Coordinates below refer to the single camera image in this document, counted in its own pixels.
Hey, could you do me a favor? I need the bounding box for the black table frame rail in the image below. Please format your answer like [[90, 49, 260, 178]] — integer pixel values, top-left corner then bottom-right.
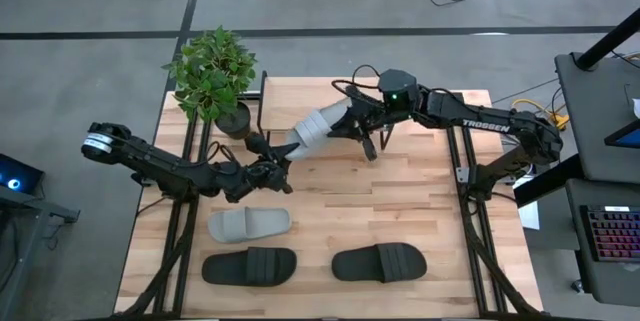
[[447, 88, 546, 320], [114, 85, 211, 320]]

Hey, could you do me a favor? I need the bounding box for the black plant pot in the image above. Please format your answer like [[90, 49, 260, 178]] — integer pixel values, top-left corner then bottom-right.
[[214, 102, 252, 141]]

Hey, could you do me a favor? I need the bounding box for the dark metal stand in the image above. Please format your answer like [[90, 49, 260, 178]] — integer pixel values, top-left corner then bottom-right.
[[0, 184, 81, 321]]

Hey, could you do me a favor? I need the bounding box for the black pole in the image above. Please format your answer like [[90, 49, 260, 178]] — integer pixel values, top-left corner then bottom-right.
[[574, 7, 640, 71]]

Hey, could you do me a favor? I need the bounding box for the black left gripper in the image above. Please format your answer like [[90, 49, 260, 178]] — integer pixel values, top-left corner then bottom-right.
[[227, 141, 302, 201]]

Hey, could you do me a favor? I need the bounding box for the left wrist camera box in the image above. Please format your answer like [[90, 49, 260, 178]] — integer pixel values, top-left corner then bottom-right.
[[243, 131, 274, 158]]

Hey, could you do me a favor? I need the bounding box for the black slide sandal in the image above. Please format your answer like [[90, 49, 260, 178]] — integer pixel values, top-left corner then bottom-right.
[[201, 246, 298, 288], [330, 242, 428, 284]]

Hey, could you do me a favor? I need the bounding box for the black computer screen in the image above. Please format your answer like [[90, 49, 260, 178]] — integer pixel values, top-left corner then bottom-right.
[[0, 153, 45, 196]]

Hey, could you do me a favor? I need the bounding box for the dark tablet screen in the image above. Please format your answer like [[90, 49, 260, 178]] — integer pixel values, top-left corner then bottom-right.
[[603, 119, 640, 150]]

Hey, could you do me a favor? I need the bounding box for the grey slide sandal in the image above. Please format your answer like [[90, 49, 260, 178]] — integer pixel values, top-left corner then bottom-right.
[[283, 95, 354, 162], [207, 206, 293, 244]]

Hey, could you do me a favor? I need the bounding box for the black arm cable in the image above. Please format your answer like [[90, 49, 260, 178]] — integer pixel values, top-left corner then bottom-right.
[[331, 63, 382, 102]]

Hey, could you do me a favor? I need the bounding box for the backlit black keyboard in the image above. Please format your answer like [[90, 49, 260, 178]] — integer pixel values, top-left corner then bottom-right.
[[579, 204, 640, 263]]

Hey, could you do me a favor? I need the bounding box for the yellow cable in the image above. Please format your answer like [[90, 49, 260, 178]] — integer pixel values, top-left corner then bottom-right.
[[510, 98, 571, 131]]

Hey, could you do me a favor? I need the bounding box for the green leafy plant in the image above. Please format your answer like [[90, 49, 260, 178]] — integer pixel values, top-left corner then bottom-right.
[[160, 24, 259, 123]]

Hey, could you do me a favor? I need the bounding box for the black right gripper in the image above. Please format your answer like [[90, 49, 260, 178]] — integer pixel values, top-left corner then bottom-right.
[[326, 85, 402, 163]]

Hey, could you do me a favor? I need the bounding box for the grey desk with keyboard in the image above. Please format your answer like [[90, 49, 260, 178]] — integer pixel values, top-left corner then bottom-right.
[[564, 178, 640, 308]]

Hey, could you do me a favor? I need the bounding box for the white paper sheet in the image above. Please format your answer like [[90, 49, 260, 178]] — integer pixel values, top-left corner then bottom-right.
[[516, 175, 542, 231]]

